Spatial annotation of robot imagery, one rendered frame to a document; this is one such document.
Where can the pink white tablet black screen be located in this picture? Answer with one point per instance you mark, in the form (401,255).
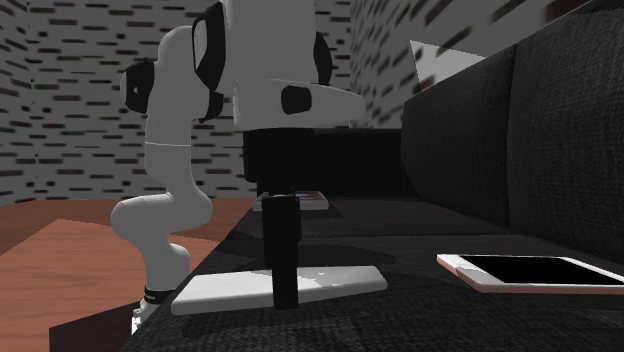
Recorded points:
(531,270)

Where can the white flat rectangular device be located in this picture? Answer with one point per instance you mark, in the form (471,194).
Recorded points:
(229,290)

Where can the white flat book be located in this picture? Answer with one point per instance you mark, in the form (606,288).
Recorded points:
(312,201)

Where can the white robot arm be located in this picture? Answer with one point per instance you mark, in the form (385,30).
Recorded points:
(168,175)

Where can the dark grey fabric sofa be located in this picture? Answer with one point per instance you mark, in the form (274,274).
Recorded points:
(551,146)

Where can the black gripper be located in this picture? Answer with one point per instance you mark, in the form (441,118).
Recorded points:
(280,158)

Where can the reddish brown robot stand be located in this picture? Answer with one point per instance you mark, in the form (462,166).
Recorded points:
(63,273)

